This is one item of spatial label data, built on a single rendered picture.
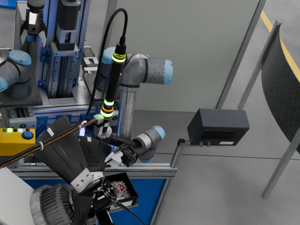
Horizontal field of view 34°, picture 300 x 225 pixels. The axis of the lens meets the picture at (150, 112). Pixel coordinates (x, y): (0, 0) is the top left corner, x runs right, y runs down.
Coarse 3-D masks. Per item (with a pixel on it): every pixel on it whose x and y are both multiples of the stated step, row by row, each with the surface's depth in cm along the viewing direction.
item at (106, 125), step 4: (120, 40) 161; (124, 40) 161; (120, 44) 162; (124, 44) 162; (116, 48) 163; (120, 48) 162; (124, 48) 162; (116, 52) 163; (120, 52) 163; (124, 52) 163; (104, 120) 182; (108, 120) 183; (108, 124) 185; (104, 128) 185; (104, 132) 186
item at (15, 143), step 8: (0, 128) 231; (8, 128) 232; (16, 128) 233; (0, 136) 227; (8, 136) 228; (16, 136) 229; (32, 136) 231; (0, 144) 224; (8, 144) 225; (16, 144) 226; (24, 144) 227; (32, 144) 228; (0, 152) 228; (8, 152) 229; (16, 152) 230
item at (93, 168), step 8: (80, 136) 223; (80, 144) 218; (88, 144) 220; (96, 144) 223; (104, 144) 226; (88, 152) 215; (96, 152) 217; (104, 152) 220; (88, 160) 211; (96, 160) 212; (104, 160) 214; (88, 168) 208; (96, 168) 208; (104, 168) 210
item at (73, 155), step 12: (60, 120) 190; (48, 132) 184; (60, 132) 188; (36, 144) 179; (60, 144) 187; (72, 144) 191; (36, 156) 179; (48, 156) 183; (60, 156) 187; (72, 156) 190; (60, 168) 187; (72, 168) 191; (84, 168) 194; (72, 180) 191
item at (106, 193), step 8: (88, 184) 197; (96, 184) 194; (104, 184) 196; (72, 192) 196; (80, 192) 197; (88, 192) 193; (96, 192) 192; (104, 192) 192; (112, 192) 200; (96, 200) 192; (104, 200) 192; (112, 200) 195; (96, 208) 194; (88, 216) 195
